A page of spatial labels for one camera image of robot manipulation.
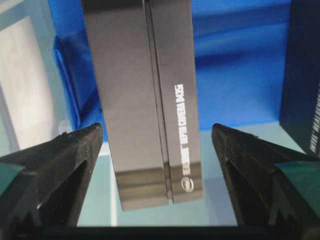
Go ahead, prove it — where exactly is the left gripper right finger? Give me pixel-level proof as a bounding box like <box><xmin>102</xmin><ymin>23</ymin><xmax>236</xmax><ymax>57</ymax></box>
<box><xmin>211</xmin><ymin>123</ymin><xmax>320</xmax><ymax>233</ymax></box>

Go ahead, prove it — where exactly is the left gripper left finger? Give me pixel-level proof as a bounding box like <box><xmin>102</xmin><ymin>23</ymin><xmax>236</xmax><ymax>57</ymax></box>
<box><xmin>0</xmin><ymin>123</ymin><xmax>103</xmax><ymax>233</ymax></box>

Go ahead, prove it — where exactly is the black box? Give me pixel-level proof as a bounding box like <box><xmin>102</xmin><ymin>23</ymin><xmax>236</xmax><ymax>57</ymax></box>
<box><xmin>279</xmin><ymin>0</ymin><xmax>320</xmax><ymax>157</ymax></box>
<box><xmin>82</xmin><ymin>0</ymin><xmax>203</xmax><ymax>211</ymax></box>

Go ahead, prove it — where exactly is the clear plastic storage case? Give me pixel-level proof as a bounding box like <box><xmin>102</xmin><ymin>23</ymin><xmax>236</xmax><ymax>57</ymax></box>
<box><xmin>0</xmin><ymin>0</ymin><xmax>320</xmax><ymax>227</ymax></box>

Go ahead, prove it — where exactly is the blue foam liner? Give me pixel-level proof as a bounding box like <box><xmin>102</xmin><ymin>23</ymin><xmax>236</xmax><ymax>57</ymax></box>
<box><xmin>49</xmin><ymin>0</ymin><xmax>291</xmax><ymax>130</ymax></box>

